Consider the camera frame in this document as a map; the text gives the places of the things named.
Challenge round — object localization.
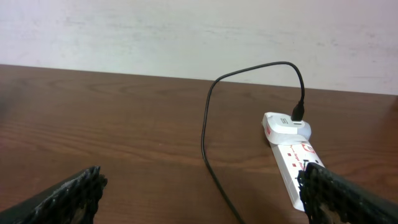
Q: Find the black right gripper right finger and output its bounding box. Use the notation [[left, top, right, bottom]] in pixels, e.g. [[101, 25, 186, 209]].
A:
[[297, 162, 397, 224]]

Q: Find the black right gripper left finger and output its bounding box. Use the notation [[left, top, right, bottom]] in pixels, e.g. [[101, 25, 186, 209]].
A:
[[1, 166, 108, 224]]

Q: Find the white power strip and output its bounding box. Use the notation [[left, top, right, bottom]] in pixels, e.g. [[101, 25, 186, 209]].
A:
[[271, 142, 324, 212]]

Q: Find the black USB charging cable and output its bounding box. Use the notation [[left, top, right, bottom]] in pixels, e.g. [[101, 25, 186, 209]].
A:
[[200, 61, 306, 224]]

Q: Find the white USB charger plug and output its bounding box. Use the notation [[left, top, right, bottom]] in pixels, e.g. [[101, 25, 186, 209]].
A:
[[262, 112, 312, 145]]

